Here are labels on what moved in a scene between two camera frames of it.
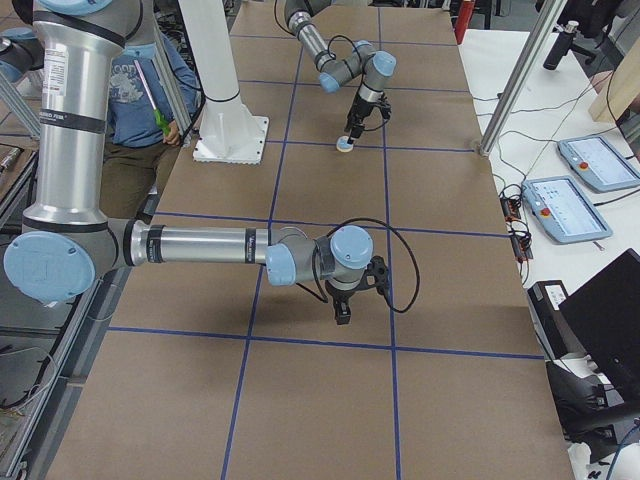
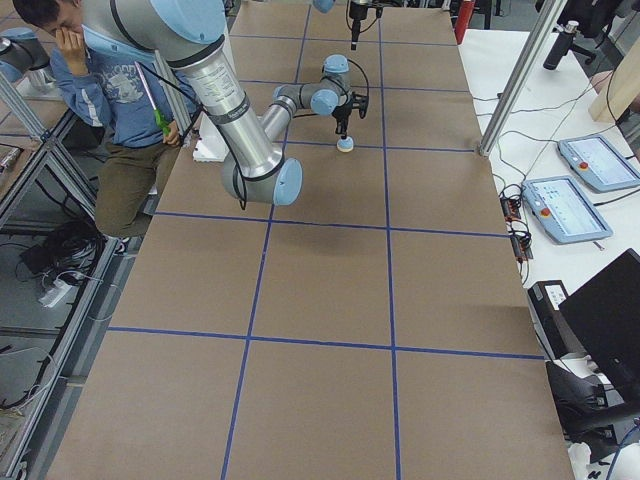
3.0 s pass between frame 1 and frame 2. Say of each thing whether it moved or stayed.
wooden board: stayed
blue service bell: stayed
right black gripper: moved
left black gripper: moved
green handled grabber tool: stayed
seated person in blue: stayed
